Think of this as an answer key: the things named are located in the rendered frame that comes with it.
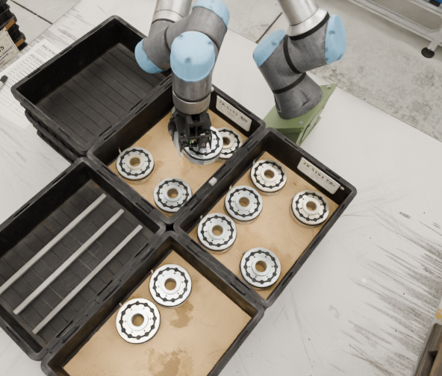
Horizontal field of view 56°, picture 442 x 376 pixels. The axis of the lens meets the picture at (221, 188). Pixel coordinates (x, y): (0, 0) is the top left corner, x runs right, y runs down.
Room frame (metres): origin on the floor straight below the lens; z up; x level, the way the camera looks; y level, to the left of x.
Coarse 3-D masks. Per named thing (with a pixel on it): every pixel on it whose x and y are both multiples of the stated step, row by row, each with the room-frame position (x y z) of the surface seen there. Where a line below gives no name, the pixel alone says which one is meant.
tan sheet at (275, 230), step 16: (288, 176) 0.58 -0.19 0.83; (288, 192) 0.52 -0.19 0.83; (320, 192) 0.54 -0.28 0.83; (272, 208) 0.47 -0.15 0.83; (288, 208) 0.48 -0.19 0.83; (336, 208) 0.50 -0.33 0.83; (256, 224) 0.41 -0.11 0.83; (272, 224) 0.42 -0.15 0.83; (288, 224) 0.43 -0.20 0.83; (240, 240) 0.36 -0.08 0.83; (256, 240) 0.37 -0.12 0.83; (272, 240) 0.38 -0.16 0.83; (288, 240) 0.38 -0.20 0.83; (304, 240) 0.39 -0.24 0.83; (224, 256) 0.31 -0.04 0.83; (240, 256) 0.32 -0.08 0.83; (288, 256) 0.34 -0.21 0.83; (272, 288) 0.25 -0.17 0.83
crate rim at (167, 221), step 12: (168, 84) 0.75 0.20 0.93; (156, 96) 0.70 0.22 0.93; (228, 96) 0.74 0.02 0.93; (144, 108) 0.65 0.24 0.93; (240, 108) 0.71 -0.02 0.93; (96, 144) 0.52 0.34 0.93; (108, 168) 0.46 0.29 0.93; (120, 180) 0.43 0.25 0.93; (132, 192) 0.40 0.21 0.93; (144, 204) 0.37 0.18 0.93
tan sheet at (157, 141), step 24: (168, 120) 0.69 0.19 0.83; (216, 120) 0.72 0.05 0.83; (144, 144) 0.60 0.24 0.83; (168, 144) 0.61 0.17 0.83; (168, 168) 0.54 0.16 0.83; (192, 168) 0.55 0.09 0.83; (216, 168) 0.56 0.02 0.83; (144, 192) 0.45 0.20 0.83; (192, 192) 0.47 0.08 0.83; (168, 216) 0.39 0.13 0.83
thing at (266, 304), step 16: (272, 128) 0.66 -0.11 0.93; (256, 144) 0.60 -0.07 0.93; (288, 144) 0.62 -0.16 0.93; (240, 160) 0.54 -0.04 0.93; (224, 176) 0.49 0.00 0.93; (336, 176) 0.55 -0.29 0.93; (208, 192) 0.44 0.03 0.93; (352, 192) 0.51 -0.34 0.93; (192, 208) 0.39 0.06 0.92; (176, 224) 0.34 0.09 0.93; (192, 240) 0.31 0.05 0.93; (320, 240) 0.36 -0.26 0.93; (208, 256) 0.27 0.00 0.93; (304, 256) 0.32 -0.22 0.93; (224, 272) 0.24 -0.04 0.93; (272, 304) 0.19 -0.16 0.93
